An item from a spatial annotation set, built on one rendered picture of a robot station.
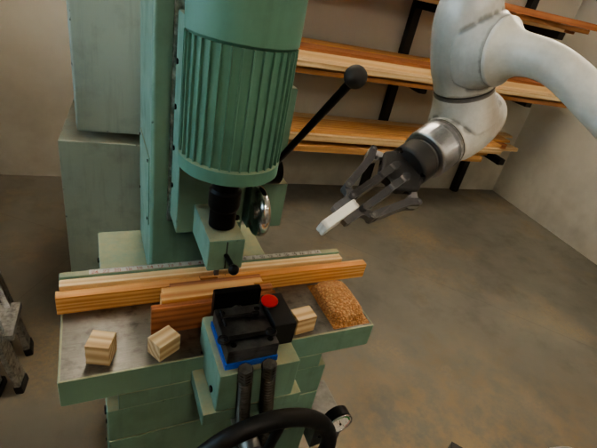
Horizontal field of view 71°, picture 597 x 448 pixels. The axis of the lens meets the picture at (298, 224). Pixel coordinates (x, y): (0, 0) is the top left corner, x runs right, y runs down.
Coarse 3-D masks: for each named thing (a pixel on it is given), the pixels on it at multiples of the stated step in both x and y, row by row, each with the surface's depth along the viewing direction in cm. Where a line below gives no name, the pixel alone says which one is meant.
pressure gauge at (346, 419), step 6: (336, 408) 96; (342, 408) 97; (330, 414) 96; (336, 414) 95; (342, 414) 95; (348, 414) 96; (336, 420) 95; (342, 420) 96; (348, 420) 98; (336, 426) 97; (342, 426) 98
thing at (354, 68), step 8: (352, 72) 61; (360, 72) 61; (344, 80) 63; (352, 80) 61; (360, 80) 61; (344, 88) 64; (352, 88) 63; (336, 96) 67; (328, 104) 69; (320, 112) 71; (328, 112) 71; (312, 120) 74; (320, 120) 73; (304, 128) 77; (312, 128) 76; (296, 136) 80; (304, 136) 79; (296, 144) 82; (288, 152) 85; (280, 160) 89; (280, 168) 94; (280, 176) 94
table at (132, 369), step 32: (288, 288) 96; (64, 320) 77; (96, 320) 78; (128, 320) 80; (320, 320) 89; (64, 352) 71; (128, 352) 73; (192, 352) 76; (320, 352) 89; (64, 384) 67; (96, 384) 69; (128, 384) 72; (160, 384) 75; (192, 384) 77; (224, 416) 72
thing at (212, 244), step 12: (204, 204) 88; (204, 216) 84; (204, 228) 80; (204, 240) 80; (216, 240) 78; (228, 240) 78; (240, 240) 79; (204, 252) 81; (216, 252) 79; (228, 252) 80; (240, 252) 81; (204, 264) 81; (216, 264) 80; (240, 264) 83
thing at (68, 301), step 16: (240, 272) 92; (256, 272) 93; (272, 272) 94; (288, 272) 95; (304, 272) 97; (320, 272) 99; (336, 272) 101; (352, 272) 103; (96, 288) 79; (112, 288) 80; (128, 288) 81; (144, 288) 82; (160, 288) 83; (64, 304) 77; (80, 304) 78; (96, 304) 79; (112, 304) 81; (128, 304) 82
